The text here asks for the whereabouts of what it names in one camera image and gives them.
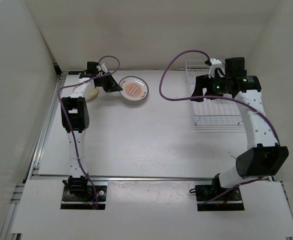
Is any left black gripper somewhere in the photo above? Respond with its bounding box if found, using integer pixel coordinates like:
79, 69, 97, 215
96, 71, 123, 93

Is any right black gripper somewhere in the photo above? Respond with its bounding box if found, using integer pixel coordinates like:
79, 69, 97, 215
190, 73, 231, 103

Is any cream plate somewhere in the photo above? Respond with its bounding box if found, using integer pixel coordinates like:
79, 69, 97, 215
72, 83, 102, 101
85, 87, 99, 102

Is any orange sunburst plate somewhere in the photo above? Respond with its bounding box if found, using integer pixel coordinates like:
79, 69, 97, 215
118, 75, 150, 107

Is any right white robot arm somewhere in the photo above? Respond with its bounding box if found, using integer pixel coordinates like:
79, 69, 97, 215
191, 57, 289, 200

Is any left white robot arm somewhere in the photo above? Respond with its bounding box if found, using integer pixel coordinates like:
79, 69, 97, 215
60, 61, 123, 201

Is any white front board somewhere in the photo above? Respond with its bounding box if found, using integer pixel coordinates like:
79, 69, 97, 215
11, 180, 293, 240

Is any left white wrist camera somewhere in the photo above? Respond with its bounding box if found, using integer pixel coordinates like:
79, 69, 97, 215
97, 63, 109, 75

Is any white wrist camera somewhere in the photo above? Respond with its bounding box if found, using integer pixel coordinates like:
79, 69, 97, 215
97, 63, 109, 75
208, 58, 223, 78

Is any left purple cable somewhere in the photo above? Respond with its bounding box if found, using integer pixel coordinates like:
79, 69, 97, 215
57, 55, 120, 208

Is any purple cable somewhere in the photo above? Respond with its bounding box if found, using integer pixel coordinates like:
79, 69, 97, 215
159, 49, 280, 206
57, 55, 120, 208

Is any white wire dish rack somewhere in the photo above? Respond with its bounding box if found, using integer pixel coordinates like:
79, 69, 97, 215
185, 59, 244, 131

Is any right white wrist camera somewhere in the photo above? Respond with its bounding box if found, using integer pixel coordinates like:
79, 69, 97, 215
208, 58, 223, 78

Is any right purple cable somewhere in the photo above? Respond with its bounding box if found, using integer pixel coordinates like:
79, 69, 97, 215
159, 49, 280, 206

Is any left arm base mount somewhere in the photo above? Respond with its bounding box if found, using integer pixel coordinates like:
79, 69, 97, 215
60, 180, 108, 210

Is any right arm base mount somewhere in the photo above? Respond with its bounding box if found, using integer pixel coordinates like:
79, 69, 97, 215
189, 183, 245, 212

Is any aluminium rail bar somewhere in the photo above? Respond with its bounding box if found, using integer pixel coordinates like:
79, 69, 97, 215
31, 174, 212, 182

